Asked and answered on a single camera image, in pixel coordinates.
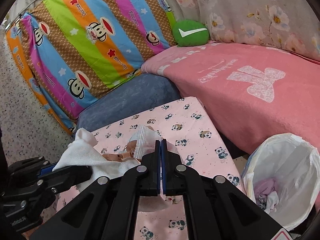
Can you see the pink panda print cloth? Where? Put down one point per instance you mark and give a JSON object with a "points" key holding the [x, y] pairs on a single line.
{"points": [[187, 125]]}

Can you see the tan stocking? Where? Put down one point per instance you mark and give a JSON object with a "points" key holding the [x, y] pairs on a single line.
{"points": [[117, 158]]}

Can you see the white sock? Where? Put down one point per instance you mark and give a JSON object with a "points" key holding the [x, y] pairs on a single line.
{"points": [[80, 152], [272, 200]]}

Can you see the grey floral cloth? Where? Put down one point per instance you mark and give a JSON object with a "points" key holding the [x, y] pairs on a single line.
{"points": [[250, 10]]}

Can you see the blue grey cushion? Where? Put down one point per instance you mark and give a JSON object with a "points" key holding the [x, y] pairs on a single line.
{"points": [[125, 100]]}

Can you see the purple cloth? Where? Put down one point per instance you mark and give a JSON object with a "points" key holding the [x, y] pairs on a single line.
{"points": [[265, 187]]}

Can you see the colourful striped monkey print quilt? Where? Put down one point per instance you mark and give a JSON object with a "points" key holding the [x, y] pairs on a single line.
{"points": [[87, 42]]}

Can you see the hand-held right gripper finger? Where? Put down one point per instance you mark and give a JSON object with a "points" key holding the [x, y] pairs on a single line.
{"points": [[158, 165], [164, 165]]}

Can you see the leopard print sock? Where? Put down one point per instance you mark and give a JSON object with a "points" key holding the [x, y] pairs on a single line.
{"points": [[261, 202]]}

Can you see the green round cushion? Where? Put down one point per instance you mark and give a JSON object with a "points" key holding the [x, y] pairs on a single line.
{"points": [[190, 33]]}

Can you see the pink blanket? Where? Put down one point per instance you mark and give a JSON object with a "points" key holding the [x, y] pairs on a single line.
{"points": [[250, 105]]}

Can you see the bin with white plastic bag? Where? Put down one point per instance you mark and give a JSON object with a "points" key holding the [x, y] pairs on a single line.
{"points": [[295, 170]]}

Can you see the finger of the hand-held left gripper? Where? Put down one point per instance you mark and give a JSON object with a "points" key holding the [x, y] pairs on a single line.
{"points": [[72, 176], [46, 170]]}

